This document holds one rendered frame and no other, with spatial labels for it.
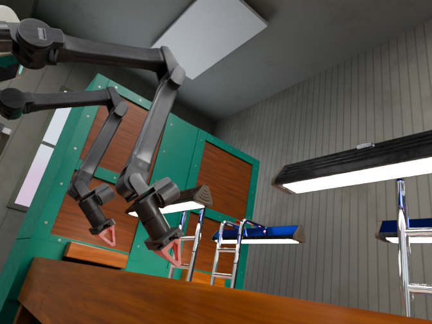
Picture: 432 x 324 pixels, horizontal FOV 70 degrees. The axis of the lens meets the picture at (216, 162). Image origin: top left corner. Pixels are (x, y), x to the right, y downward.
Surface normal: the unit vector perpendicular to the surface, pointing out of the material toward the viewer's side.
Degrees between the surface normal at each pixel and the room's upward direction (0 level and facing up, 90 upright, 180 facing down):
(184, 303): 90
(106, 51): 87
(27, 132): 90
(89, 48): 87
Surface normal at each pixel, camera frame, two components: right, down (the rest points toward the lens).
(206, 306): -0.76, -0.37
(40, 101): 0.72, -0.29
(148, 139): 0.53, -0.35
